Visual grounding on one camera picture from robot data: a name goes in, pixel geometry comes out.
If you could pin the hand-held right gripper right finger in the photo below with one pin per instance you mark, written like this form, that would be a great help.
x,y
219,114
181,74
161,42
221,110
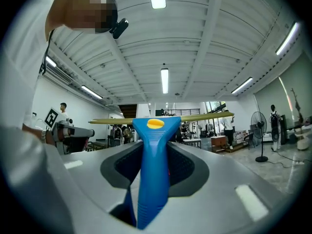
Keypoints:
x,y
219,203

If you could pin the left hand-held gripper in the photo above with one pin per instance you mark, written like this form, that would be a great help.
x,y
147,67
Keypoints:
x,y
61,140

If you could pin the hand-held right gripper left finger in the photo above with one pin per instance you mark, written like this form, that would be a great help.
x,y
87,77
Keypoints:
x,y
85,179

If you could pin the blue squeegee with yellow button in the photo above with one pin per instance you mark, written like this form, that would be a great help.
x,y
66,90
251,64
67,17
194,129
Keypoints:
x,y
151,155

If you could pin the person's left forearm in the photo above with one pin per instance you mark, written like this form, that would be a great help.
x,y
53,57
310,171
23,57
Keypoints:
x,y
33,130

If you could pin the dark staircase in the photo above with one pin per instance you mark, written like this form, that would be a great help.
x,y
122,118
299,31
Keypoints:
x,y
128,111

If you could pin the wooden cabinet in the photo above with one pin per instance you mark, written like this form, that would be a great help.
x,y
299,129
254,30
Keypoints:
x,y
218,142

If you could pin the white low table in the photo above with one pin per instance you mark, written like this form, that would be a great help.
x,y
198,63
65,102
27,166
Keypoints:
x,y
192,141

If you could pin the dark chair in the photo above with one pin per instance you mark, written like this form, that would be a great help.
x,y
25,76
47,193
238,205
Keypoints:
x,y
249,140

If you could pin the black standing fan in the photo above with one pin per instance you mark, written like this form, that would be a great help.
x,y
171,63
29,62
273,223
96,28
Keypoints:
x,y
259,124

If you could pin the person's white shirt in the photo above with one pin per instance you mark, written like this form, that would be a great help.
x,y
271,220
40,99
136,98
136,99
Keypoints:
x,y
22,57

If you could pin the black balcony railing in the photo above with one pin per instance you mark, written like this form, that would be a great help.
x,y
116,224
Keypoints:
x,y
185,111

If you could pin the person's head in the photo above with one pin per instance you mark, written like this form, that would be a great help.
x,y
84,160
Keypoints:
x,y
83,11

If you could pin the white wall air conditioner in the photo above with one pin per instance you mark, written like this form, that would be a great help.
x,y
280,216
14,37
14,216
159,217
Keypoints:
x,y
59,75

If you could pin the black head-worn camera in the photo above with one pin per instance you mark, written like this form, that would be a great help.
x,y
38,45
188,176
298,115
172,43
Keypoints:
x,y
120,28

